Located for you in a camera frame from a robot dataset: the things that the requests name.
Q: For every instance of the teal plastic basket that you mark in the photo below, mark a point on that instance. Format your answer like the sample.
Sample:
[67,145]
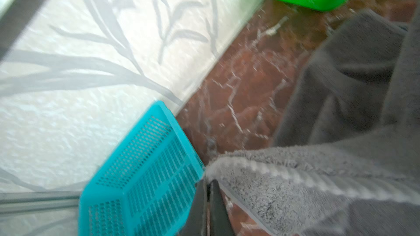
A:
[147,185]

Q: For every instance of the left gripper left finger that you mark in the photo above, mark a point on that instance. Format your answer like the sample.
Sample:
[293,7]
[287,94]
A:
[196,224]

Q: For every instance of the aluminium frame crossbar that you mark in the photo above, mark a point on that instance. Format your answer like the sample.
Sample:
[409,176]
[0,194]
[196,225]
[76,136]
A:
[15,20]

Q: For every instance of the grey terry towel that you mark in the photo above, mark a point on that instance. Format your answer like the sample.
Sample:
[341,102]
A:
[345,160]

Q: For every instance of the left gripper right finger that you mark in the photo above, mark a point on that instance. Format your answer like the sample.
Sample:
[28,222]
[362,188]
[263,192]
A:
[219,220]

